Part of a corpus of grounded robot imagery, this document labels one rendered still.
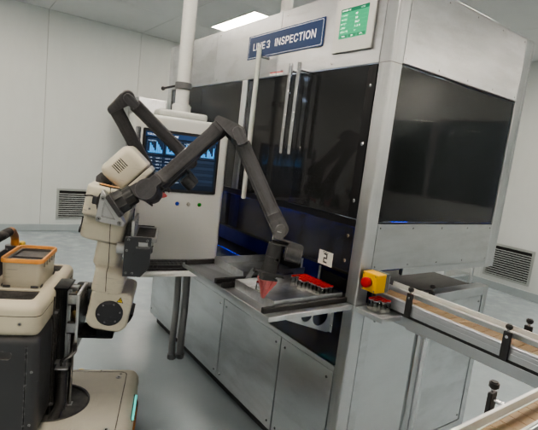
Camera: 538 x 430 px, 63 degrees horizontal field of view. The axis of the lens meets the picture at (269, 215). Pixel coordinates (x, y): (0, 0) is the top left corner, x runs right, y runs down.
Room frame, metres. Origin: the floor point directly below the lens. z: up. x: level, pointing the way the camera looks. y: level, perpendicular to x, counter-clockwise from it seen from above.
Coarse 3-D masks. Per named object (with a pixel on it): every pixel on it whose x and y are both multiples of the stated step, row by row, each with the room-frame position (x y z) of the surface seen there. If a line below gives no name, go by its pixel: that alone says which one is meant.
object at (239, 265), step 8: (224, 256) 2.04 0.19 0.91; (232, 256) 2.07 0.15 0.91; (240, 256) 2.09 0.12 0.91; (248, 256) 2.12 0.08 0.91; (256, 256) 2.15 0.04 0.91; (264, 256) 2.18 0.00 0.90; (216, 264) 2.00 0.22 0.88; (224, 264) 1.94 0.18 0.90; (232, 264) 2.02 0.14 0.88; (240, 264) 2.04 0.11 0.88; (248, 264) 2.06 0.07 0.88; (256, 264) 2.08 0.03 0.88; (280, 264) 2.13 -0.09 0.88; (232, 272) 1.88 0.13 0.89; (240, 272) 1.83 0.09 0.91; (248, 272) 1.82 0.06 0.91; (256, 272) 1.84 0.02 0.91; (280, 272) 1.92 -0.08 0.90; (296, 272) 1.98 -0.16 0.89
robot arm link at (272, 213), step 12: (240, 132) 1.59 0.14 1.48; (240, 144) 1.58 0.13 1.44; (240, 156) 1.60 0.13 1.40; (252, 156) 1.60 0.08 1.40; (252, 168) 1.59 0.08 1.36; (252, 180) 1.58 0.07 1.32; (264, 180) 1.58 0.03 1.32; (264, 192) 1.57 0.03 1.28; (264, 204) 1.56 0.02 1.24; (276, 204) 1.56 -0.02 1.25; (276, 216) 1.54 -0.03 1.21; (288, 228) 1.53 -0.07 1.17
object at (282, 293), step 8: (240, 280) 1.70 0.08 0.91; (248, 280) 1.72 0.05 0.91; (256, 280) 1.74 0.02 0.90; (280, 280) 1.82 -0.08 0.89; (288, 280) 1.84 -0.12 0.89; (240, 288) 1.65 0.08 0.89; (248, 288) 1.61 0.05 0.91; (272, 288) 1.72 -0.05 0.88; (280, 288) 1.74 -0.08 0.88; (288, 288) 1.75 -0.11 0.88; (296, 288) 1.76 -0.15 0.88; (256, 296) 1.56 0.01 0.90; (272, 296) 1.63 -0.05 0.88; (280, 296) 1.64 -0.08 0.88; (288, 296) 1.65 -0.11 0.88; (296, 296) 1.66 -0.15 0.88; (304, 296) 1.67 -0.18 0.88; (312, 296) 1.58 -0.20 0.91; (320, 296) 1.61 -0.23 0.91; (328, 296) 1.64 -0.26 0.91; (336, 296) 1.66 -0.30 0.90; (264, 304) 1.52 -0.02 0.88; (272, 304) 1.48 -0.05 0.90; (280, 304) 1.50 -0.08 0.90
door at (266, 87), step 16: (272, 80) 2.24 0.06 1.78; (304, 80) 2.04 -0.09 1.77; (272, 96) 2.22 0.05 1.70; (256, 112) 2.33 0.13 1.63; (272, 112) 2.21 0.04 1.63; (288, 112) 2.11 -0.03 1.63; (256, 128) 2.32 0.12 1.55; (272, 128) 2.20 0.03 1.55; (288, 128) 2.10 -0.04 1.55; (256, 144) 2.30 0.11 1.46; (272, 144) 2.19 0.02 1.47; (272, 160) 2.17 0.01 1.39; (288, 160) 2.07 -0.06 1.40; (240, 176) 2.40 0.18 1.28; (272, 176) 2.16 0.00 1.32; (288, 176) 2.06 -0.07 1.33; (272, 192) 2.15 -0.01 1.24; (288, 192) 2.05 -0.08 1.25
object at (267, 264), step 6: (270, 258) 1.51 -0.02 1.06; (264, 264) 1.52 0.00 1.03; (270, 264) 1.51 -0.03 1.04; (276, 264) 1.51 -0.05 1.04; (258, 270) 1.50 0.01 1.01; (264, 270) 1.51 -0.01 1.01; (270, 270) 1.50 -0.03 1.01; (276, 270) 1.51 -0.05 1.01; (276, 276) 1.52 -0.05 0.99; (282, 276) 1.52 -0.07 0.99
